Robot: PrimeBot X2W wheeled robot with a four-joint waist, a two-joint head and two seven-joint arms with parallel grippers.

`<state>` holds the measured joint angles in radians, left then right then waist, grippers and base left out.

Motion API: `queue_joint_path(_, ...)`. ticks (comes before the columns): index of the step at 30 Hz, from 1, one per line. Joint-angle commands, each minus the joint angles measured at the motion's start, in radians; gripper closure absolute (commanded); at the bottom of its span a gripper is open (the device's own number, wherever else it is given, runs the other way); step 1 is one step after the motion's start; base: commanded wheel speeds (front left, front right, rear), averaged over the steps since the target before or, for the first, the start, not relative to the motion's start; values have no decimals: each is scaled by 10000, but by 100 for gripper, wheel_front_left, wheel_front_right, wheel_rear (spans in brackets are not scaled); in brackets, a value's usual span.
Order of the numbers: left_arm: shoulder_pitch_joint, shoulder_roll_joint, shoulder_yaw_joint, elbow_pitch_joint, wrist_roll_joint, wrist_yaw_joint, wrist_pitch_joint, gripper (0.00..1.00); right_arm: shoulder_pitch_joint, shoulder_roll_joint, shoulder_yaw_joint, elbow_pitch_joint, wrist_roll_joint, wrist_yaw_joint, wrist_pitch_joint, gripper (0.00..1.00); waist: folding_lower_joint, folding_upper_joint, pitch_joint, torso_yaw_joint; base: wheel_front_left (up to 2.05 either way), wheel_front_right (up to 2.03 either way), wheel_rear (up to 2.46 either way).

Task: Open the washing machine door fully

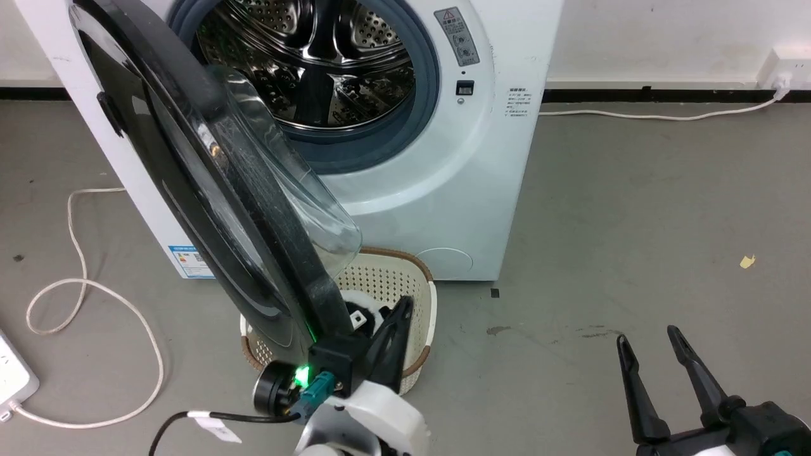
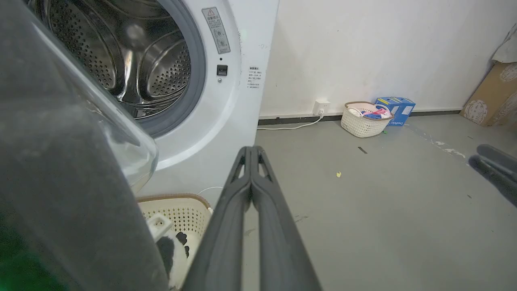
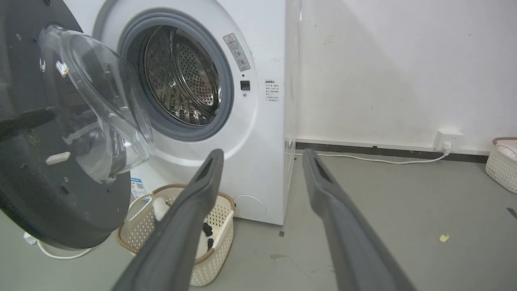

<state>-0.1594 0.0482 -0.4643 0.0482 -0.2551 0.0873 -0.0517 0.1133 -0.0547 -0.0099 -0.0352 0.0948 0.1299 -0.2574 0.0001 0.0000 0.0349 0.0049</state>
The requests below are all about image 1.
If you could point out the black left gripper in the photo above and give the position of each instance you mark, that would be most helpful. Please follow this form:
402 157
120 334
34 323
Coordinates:
336 358

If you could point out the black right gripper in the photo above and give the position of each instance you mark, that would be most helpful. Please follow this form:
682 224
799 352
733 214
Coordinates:
770 434

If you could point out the black round washing machine door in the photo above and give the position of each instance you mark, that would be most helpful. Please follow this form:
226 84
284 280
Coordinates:
190 158

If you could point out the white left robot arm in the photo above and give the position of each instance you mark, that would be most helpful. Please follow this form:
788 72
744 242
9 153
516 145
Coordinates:
374 421

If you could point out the white front-load washing machine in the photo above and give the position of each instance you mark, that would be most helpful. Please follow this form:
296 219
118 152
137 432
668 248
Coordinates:
456 177

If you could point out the grey rubber door gasket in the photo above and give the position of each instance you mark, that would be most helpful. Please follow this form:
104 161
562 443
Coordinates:
426 95

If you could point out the black door latch slot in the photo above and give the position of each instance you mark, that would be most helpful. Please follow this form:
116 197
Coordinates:
465 87

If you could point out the steel washing machine drum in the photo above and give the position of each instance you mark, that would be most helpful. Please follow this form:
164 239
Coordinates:
317 69

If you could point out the white toy with black parts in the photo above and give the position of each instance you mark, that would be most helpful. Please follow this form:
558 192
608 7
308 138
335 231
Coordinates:
369 303

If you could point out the white laundry basket brown rim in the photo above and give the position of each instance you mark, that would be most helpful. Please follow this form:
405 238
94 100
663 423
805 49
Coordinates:
388 278

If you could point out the round white filter cover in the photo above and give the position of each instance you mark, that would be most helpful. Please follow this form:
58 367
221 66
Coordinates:
447 265

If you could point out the yellow paper scrap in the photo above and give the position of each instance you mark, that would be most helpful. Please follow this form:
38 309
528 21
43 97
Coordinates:
747 261

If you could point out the blue white energy label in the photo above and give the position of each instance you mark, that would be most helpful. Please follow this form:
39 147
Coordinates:
192 262

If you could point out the grey warning label sticker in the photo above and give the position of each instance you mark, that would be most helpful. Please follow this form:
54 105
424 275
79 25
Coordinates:
457 37

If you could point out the white power strip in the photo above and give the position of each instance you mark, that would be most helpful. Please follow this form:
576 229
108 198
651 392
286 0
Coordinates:
12 377

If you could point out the white wall socket plug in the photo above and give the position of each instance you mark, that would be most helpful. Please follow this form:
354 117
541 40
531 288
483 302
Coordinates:
784 71

